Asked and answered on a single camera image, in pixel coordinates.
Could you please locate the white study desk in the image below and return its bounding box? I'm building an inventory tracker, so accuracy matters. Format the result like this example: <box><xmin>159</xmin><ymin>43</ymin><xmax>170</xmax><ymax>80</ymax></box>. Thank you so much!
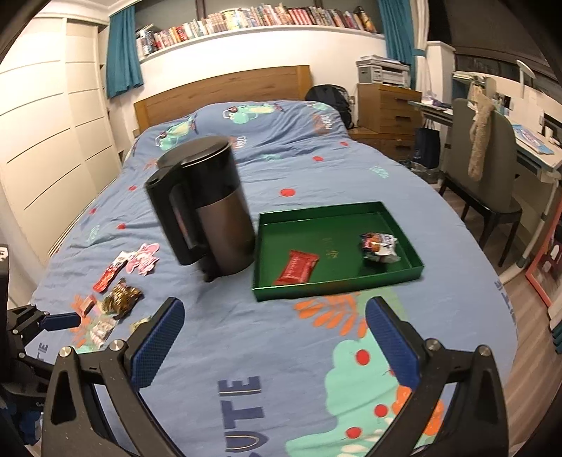
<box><xmin>408</xmin><ymin>70</ymin><xmax>562</xmax><ymax>282</ymax></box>

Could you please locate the cream wardrobe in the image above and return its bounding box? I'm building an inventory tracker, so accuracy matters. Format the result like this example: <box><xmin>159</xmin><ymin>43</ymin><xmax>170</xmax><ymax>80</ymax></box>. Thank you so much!
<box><xmin>0</xmin><ymin>13</ymin><xmax>124</xmax><ymax>264</ymax></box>

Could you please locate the white desk lamp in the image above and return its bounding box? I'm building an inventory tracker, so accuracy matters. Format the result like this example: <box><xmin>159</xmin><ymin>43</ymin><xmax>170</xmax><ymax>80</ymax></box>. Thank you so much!
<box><xmin>517</xmin><ymin>59</ymin><xmax>538</xmax><ymax>99</ymax></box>

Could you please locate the wooden nightstand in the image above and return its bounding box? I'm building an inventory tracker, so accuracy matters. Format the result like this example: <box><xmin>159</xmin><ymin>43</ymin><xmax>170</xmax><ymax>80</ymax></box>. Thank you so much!
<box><xmin>349</xmin><ymin>127</ymin><xmax>418</xmax><ymax>161</ymax></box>

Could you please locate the black backpack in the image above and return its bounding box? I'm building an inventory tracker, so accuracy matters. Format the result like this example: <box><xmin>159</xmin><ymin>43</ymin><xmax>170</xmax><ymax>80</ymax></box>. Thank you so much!
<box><xmin>304</xmin><ymin>84</ymin><xmax>354</xmax><ymax>130</ymax></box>

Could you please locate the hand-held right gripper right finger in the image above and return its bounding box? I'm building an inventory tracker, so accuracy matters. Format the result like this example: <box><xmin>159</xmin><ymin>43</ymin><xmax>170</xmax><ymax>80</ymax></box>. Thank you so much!
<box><xmin>364</xmin><ymin>296</ymin><xmax>510</xmax><ymax>457</ymax></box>

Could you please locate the red and white snack packet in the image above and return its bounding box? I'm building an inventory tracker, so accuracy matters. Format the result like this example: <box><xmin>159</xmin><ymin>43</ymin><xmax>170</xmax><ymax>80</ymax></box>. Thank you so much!
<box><xmin>93</xmin><ymin>250</ymin><xmax>130</xmax><ymax>293</ymax></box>

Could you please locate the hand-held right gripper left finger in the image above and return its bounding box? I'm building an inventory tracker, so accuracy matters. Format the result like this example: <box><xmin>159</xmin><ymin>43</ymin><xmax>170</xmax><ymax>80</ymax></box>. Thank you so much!
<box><xmin>41</xmin><ymin>296</ymin><xmax>185</xmax><ymax>457</ymax></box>

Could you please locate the pink cartoon snack packet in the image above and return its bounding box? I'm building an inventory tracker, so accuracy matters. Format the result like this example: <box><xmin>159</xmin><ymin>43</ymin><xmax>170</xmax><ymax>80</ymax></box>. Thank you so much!
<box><xmin>125</xmin><ymin>243</ymin><xmax>159</xmax><ymax>276</ymax></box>

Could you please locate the dark blue snack packet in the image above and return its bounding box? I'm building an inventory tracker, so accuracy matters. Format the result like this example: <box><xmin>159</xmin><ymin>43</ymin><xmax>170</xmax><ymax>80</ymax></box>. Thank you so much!
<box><xmin>360</xmin><ymin>232</ymin><xmax>401</xmax><ymax>264</ymax></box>

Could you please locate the orange framed board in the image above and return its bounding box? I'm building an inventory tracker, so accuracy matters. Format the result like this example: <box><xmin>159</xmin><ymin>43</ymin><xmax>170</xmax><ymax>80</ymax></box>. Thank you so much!
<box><xmin>524</xmin><ymin>237</ymin><xmax>562</xmax><ymax>308</ymax></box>

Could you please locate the green tray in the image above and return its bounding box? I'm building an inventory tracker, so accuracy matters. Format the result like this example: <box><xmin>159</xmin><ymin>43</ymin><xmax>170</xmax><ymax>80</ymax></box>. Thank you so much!
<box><xmin>251</xmin><ymin>201</ymin><xmax>426</xmax><ymax>303</ymax></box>

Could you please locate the white printer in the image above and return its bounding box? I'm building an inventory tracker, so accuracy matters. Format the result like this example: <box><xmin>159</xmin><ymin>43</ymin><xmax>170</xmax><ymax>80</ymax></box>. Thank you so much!
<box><xmin>355</xmin><ymin>55</ymin><xmax>412</xmax><ymax>86</ymax></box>

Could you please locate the row of books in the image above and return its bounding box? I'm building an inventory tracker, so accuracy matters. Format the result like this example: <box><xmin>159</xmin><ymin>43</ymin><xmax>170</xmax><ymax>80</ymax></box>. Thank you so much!
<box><xmin>135</xmin><ymin>4</ymin><xmax>377</xmax><ymax>60</ymax></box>

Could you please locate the dark blue tote bag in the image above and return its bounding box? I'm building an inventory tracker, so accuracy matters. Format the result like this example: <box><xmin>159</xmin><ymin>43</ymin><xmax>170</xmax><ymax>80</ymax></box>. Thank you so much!
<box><xmin>415</xmin><ymin>121</ymin><xmax>441</xmax><ymax>170</ymax></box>

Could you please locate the beige plush scarf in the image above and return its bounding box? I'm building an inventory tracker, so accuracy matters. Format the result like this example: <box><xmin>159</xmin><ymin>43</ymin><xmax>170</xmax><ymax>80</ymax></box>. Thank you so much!
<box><xmin>466</xmin><ymin>81</ymin><xmax>496</xmax><ymax>181</ymax></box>

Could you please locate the wooden drawer cabinet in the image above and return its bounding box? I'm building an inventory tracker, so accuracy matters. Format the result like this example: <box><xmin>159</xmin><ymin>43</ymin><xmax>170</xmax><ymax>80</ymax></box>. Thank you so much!
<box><xmin>357</xmin><ymin>83</ymin><xmax>423</xmax><ymax>137</ymax></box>

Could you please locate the wooden headboard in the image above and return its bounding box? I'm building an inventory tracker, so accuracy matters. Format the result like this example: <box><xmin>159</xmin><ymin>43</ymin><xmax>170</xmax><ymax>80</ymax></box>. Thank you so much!
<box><xmin>133</xmin><ymin>65</ymin><xmax>312</xmax><ymax>135</ymax></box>

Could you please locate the blue printed blanket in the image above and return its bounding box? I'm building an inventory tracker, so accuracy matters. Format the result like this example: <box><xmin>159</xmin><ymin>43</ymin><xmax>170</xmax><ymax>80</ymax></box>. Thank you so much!
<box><xmin>28</xmin><ymin>100</ymin><xmax>519</xmax><ymax>457</ymax></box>

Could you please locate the teal curtain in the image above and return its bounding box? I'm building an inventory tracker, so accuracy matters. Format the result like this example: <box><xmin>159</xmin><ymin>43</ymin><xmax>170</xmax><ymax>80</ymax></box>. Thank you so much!
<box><xmin>378</xmin><ymin>0</ymin><xmax>427</xmax><ymax>89</ymax></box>
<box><xmin>106</xmin><ymin>6</ymin><xmax>145</xmax><ymax>99</ymax></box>

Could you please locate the white pink striped snack packet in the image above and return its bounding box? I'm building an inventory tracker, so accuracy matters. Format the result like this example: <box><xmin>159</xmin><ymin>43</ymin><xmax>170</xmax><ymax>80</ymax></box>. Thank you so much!
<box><xmin>85</xmin><ymin>317</ymin><xmax>117</xmax><ymax>348</ymax></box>

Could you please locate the black electric kettle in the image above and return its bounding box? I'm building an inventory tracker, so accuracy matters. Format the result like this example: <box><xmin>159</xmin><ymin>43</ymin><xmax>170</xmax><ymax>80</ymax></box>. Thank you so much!
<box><xmin>145</xmin><ymin>135</ymin><xmax>256</xmax><ymax>282</ymax></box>

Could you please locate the light blue book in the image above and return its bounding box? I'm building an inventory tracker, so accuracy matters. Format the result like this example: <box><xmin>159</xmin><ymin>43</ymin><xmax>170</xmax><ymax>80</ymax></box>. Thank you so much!
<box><xmin>511</xmin><ymin>123</ymin><xmax>555</xmax><ymax>154</ymax></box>

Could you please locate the brown gold snack packet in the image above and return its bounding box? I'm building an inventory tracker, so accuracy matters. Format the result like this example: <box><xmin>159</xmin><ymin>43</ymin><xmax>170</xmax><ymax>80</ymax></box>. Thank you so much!
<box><xmin>102</xmin><ymin>281</ymin><xmax>144</xmax><ymax>318</ymax></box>

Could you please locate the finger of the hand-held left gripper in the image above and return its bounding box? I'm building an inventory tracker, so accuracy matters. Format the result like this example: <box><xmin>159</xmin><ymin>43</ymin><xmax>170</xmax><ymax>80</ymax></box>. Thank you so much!
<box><xmin>6</xmin><ymin>306</ymin><xmax>83</xmax><ymax>339</ymax></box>

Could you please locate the orange biscuit packet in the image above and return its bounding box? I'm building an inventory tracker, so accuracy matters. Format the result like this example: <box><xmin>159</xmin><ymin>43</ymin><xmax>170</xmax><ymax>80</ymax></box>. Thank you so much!
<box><xmin>72</xmin><ymin>294</ymin><xmax>98</xmax><ymax>318</ymax></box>

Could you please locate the grey chair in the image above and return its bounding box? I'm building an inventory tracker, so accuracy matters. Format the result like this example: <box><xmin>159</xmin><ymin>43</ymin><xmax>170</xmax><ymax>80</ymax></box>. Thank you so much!
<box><xmin>439</xmin><ymin>97</ymin><xmax>524</xmax><ymax>268</ymax></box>

